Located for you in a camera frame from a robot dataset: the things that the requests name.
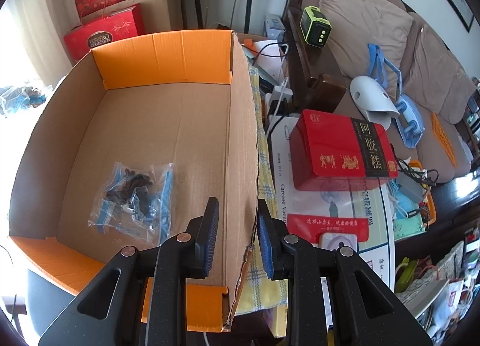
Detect clear bag blue black parts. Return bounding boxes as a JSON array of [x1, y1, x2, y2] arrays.
[[88, 162, 174, 247]]

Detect cardboard box orange flaps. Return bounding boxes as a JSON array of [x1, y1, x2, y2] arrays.
[[9, 30, 258, 332]]

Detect red card Chinese text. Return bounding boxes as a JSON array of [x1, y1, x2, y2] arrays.
[[286, 214, 369, 244]]

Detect yellow plaid cloth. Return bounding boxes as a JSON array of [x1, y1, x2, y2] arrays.
[[235, 66, 288, 316]]

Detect white vacuum product box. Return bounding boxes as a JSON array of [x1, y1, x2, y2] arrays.
[[268, 116, 395, 289]]

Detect orange tray with clutter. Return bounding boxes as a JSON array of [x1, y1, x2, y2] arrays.
[[387, 158, 437, 241]]

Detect red tin box Chinese characters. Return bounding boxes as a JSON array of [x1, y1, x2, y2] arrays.
[[289, 110, 398, 191]]

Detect white rounded plastic device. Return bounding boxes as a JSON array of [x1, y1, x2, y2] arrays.
[[349, 75, 400, 130]]

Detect red Ferrero gift box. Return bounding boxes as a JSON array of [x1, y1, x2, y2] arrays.
[[64, 5, 146, 62]]

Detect green black cube device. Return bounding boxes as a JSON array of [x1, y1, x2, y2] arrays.
[[299, 5, 332, 48]]

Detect large brown cardboard box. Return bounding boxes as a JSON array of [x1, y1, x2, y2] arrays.
[[80, 0, 184, 34]]

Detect brown sofa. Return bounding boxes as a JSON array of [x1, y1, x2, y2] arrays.
[[289, 0, 475, 183]]

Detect phone with round camera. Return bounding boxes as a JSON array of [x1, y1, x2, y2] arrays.
[[318, 232, 358, 252]]

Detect light blue plastic frame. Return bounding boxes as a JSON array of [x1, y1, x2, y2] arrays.
[[367, 44, 425, 149]]

